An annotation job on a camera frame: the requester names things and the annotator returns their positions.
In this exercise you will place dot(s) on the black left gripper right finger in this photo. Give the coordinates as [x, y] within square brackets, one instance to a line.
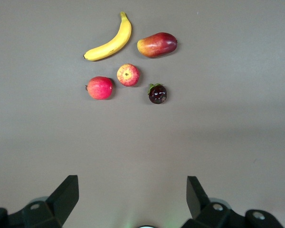
[199, 202]

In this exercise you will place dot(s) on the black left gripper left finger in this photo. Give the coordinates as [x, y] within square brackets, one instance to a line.
[61, 199]

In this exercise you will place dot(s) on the red yellow striped apple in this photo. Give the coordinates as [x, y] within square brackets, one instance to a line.
[128, 74]

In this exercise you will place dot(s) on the yellow banana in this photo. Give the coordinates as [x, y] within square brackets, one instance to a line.
[116, 42]

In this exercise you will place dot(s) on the brown table cover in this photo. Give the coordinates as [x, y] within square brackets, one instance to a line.
[142, 142]

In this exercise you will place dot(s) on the dark purple mangosteen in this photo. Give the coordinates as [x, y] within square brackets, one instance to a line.
[158, 94]

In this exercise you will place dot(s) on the pink red round fruit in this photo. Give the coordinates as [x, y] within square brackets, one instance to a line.
[99, 88]

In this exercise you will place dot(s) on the red yellow mango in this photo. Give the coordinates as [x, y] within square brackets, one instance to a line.
[156, 45]

